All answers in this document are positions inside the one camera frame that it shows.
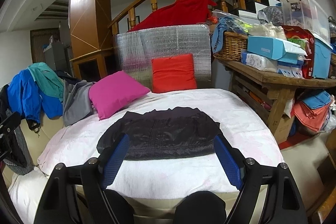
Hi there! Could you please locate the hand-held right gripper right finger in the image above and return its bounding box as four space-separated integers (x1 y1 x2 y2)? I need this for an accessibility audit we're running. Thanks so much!
214 135 307 224

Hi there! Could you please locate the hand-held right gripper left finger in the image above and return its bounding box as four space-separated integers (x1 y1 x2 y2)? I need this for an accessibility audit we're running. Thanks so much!
34 134 131 224

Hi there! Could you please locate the black puffer jacket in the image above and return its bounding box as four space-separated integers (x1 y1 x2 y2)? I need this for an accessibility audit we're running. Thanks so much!
96 107 221 161

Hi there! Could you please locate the blue jacket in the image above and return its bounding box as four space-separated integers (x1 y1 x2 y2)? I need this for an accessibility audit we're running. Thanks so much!
7 70 63 126

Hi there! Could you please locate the dark grey knit garment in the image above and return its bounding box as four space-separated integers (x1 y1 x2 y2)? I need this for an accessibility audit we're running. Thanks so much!
0 85 34 175

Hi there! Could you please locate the white blanket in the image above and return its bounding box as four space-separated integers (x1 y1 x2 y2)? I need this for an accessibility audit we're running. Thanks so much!
8 88 285 224

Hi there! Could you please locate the teal jacket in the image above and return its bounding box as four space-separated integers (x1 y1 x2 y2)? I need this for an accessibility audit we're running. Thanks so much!
28 62 65 102

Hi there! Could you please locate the pink pillow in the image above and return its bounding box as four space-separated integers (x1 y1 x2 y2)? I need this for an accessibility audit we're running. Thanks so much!
89 70 151 120

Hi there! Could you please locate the dark navy garment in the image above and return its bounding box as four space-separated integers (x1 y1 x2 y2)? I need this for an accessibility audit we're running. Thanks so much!
54 70 80 83

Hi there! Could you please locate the grey cabinet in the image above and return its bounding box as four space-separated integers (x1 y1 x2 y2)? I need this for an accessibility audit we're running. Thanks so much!
43 38 71 71

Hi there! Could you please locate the wooden table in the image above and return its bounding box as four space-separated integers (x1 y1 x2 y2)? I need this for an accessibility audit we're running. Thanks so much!
215 57 336 144

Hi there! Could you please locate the stack of folded cloths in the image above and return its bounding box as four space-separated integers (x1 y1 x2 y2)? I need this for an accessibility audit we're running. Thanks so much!
293 90 334 135

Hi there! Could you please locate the red pillow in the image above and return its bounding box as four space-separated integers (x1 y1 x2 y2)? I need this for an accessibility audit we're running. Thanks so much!
151 53 198 94

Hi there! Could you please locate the white patterned tissue pack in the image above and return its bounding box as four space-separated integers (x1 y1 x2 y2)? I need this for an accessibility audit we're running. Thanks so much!
241 50 279 73

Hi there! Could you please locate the white plastic bag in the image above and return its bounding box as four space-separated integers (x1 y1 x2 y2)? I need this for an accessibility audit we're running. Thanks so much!
324 115 336 133

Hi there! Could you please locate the wicker basket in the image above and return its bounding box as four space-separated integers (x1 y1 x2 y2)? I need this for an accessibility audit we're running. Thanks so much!
213 31 249 62

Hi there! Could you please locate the light blue cardboard box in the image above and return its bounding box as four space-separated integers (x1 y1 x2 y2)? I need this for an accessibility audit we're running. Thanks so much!
247 35 307 62

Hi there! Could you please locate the blue cloth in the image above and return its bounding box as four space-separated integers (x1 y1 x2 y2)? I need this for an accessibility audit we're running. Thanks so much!
211 17 237 52

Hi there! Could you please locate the silver foil insulation panel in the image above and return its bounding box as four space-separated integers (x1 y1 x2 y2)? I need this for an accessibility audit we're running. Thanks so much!
113 24 213 90

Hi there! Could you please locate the cream cloth bundle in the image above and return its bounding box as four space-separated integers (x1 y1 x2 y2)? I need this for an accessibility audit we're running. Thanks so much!
248 23 286 39

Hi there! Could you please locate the blue plastic bin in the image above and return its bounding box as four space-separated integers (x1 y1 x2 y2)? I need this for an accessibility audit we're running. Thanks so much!
312 35 334 80

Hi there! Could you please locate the red gift bag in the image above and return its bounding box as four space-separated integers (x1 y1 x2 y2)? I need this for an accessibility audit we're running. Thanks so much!
282 25 315 79

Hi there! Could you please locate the wooden column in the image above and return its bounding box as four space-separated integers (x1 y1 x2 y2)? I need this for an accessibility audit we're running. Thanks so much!
69 0 116 83

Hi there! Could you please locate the black dotted plastic bag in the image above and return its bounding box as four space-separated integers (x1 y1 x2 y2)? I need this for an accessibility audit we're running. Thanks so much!
259 6 284 26

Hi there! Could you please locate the red blanket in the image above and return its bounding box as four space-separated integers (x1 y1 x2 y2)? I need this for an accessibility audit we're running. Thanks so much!
129 0 218 32

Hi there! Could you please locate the clear plastic storage box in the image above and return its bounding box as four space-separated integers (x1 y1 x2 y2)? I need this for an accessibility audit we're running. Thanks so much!
282 0 330 42

